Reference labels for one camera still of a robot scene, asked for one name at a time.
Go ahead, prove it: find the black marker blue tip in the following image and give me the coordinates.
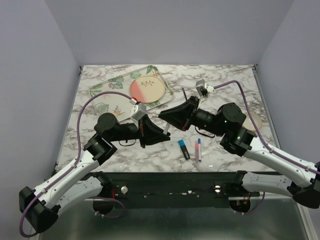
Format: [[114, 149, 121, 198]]
[[178, 139, 190, 160]]

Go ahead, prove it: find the leaf patterned tray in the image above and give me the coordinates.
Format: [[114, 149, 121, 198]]
[[88, 65, 175, 123]]

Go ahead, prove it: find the white pen blue tip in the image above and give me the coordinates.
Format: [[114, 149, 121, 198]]
[[197, 138, 202, 163]]

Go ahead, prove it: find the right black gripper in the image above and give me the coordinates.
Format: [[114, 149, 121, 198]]
[[158, 96, 226, 138]]

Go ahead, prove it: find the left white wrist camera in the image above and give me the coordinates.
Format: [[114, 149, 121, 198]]
[[129, 97, 147, 127]]

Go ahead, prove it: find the pink cream plate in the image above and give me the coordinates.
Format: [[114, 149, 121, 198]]
[[129, 75, 166, 104]]

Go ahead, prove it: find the small patterned bowl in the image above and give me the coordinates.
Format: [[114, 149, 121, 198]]
[[242, 111, 263, 132]]

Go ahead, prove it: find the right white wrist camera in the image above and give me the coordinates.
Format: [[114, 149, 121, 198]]
[[195, 79, 215, 108]]

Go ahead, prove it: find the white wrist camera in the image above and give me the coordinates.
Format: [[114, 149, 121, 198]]
[[129, 97, 147, 127], [195, 79, 215, 108]]

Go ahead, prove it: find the white pen red tip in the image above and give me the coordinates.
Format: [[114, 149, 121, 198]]
[[163, 123, 170, 135]]

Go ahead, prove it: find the pink pen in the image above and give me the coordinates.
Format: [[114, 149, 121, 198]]
[[195, 141, 200, 163]]

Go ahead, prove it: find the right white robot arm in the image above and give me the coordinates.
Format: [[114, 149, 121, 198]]
[[158, 96, 320, 209]]

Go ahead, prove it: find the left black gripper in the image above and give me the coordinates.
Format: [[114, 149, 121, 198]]
[[109, 114, 171, 149]]

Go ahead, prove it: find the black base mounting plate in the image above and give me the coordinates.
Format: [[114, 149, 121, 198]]
[[79, 171, 266, 209]]

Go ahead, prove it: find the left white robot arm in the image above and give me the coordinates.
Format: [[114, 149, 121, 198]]
[[19, 113, 170, 234]]

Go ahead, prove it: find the dark blue pen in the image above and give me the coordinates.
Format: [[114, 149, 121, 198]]
[[181, 87, 188, 101]]

